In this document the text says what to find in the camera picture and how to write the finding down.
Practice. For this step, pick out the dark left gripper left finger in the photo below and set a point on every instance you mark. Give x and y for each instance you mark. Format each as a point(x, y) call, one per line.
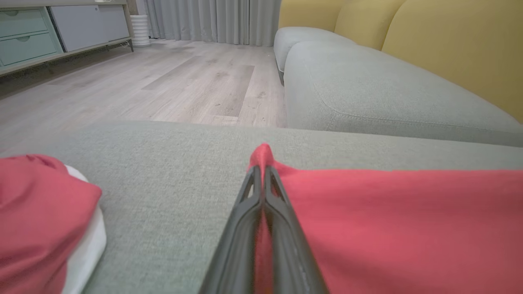
point(237, 245)

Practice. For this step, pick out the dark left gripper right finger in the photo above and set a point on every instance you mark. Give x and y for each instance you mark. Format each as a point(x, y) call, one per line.
point(292, 253)

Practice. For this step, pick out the red and white garment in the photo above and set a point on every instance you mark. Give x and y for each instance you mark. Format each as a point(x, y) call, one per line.
point(388, 228)

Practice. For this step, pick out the large grey sofa seat cushion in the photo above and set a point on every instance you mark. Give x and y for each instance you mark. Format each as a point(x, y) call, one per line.
point(163, 183)

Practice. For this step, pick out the grey pleated curtain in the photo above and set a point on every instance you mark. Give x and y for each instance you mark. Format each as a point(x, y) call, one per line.
point(212, 20)

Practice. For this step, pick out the white ribbed cylinder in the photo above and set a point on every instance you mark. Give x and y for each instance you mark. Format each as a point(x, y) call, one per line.
point(141, 30)

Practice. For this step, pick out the yellow sofa back cushion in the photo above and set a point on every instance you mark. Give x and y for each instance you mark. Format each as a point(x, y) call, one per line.
point(461, 45)
point(306, 14)
point(365, 22)

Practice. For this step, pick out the grey cabinet door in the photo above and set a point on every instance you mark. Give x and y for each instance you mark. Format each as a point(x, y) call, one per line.
point(92, 26)

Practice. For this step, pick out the mint green cabinet drawer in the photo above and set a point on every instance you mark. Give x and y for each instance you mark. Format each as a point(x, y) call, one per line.
point(22, 22)
point(28, 48)

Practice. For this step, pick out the low wooden frame cabinet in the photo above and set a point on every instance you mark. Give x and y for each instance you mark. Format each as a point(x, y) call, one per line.
point(81, 51)

